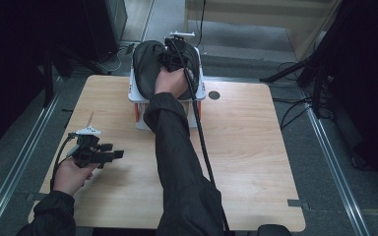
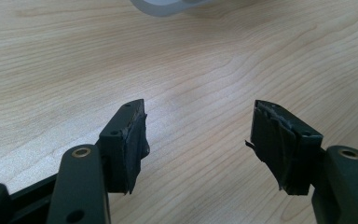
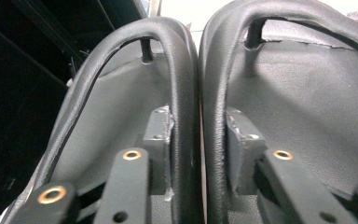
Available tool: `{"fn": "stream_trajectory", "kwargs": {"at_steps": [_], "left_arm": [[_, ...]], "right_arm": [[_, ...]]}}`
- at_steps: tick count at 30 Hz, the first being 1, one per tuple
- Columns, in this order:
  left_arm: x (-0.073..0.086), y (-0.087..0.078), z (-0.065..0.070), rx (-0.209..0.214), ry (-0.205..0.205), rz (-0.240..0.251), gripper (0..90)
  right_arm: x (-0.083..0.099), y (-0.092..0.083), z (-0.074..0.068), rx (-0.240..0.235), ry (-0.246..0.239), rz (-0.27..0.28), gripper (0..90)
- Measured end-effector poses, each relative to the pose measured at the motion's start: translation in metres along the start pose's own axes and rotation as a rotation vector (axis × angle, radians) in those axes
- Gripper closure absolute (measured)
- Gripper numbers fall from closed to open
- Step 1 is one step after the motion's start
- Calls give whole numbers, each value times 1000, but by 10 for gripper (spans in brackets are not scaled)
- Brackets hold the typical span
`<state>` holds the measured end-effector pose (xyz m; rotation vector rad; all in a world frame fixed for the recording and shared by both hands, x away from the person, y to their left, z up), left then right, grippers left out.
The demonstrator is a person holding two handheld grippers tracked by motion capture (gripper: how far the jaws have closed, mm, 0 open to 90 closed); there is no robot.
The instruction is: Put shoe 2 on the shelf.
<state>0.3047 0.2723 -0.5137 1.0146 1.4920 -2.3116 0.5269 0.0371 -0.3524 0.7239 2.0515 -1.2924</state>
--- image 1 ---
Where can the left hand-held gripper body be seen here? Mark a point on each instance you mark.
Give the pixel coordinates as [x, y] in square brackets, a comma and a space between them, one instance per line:
[88, 154]

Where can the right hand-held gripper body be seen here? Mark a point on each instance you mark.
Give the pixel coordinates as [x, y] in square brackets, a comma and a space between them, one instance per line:
[178, 52]

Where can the black flip-flop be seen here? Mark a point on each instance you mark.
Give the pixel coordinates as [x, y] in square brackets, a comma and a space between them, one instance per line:
[147, 69]
[194, 65]

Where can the white plastic shoe box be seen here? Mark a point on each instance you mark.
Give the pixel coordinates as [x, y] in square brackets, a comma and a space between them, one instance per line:
[133, 95]

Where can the person's right hand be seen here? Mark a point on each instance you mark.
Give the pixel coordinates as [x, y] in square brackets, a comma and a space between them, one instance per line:
[174, 82]

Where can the person's left hand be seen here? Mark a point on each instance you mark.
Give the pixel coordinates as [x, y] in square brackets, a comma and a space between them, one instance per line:
[69, 177]

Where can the dark round table grommet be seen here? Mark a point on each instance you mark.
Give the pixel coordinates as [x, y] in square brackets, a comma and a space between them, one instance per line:
[214, 95]

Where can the dark cabinet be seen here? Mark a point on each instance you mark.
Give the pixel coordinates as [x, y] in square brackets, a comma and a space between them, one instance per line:
[105, 29]

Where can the black metal stand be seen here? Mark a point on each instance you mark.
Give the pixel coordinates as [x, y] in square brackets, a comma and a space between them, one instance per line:
[49, 78]

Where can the black tripod stand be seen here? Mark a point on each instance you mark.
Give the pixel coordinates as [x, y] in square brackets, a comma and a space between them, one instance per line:
[292, 70]

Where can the black curtain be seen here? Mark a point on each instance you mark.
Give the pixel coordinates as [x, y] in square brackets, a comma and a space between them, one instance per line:
[13, 65]
[367, 82]

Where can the dark rounded object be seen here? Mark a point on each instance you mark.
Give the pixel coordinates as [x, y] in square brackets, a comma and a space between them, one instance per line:
[274, 230]

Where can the grey tape strip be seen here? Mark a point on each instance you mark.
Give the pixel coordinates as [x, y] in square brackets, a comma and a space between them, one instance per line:
[297, 203]

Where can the metal floor rail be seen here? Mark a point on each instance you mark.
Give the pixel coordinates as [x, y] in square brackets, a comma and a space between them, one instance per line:
[334, 164]
[19, 164]

